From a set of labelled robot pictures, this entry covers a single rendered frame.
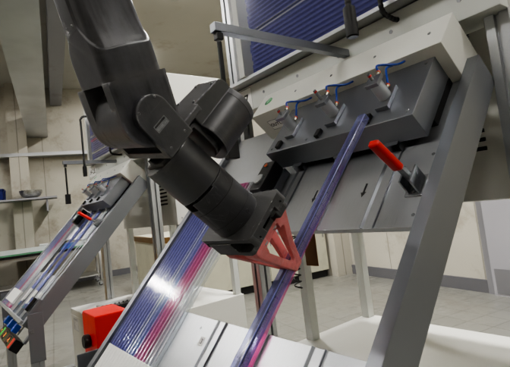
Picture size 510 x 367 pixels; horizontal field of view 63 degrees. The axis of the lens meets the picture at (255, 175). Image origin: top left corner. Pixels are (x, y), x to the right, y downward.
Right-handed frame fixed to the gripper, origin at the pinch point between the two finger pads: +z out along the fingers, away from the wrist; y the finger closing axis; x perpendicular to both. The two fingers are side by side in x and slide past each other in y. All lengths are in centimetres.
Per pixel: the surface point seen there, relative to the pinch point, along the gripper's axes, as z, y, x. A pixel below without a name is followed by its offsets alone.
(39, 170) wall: -13, 830, -169
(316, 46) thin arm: -5.4, 16.3, -45.7
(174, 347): 9.7, 32.8, 12.4
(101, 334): 17, 91, 16
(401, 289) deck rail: 9.3, -8.7, -2.8
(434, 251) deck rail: 12.3, -9.1, -10.0
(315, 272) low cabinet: 315, 372, -178
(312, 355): 10.3, 1.5, 6.7
